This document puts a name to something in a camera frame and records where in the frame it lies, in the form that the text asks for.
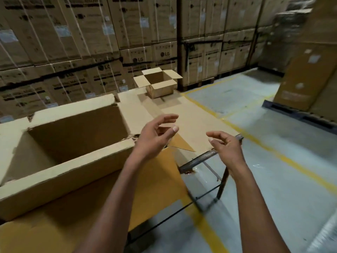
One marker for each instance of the person's right forearm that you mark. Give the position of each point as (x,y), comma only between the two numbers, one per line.
(255,216)

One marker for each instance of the green white CM-1 box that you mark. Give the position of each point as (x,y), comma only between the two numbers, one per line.
(65,176)

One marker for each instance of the small pale cardboard box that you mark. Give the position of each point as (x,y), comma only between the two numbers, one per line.
(160,89)

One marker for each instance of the person's right hand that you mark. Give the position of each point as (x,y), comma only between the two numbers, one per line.
(231,152)

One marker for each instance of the large yellow cardboard box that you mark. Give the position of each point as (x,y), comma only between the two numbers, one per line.
(52,229)

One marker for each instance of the black pallet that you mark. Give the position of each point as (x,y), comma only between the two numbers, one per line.
(289,111)

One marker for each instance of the person's left hand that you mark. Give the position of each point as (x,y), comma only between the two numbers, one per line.
(150,142)

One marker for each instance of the person's left forearm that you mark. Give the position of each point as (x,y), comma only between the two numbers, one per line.
(110,213)

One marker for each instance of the large brown carton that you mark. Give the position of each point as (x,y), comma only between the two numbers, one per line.
(308,76)

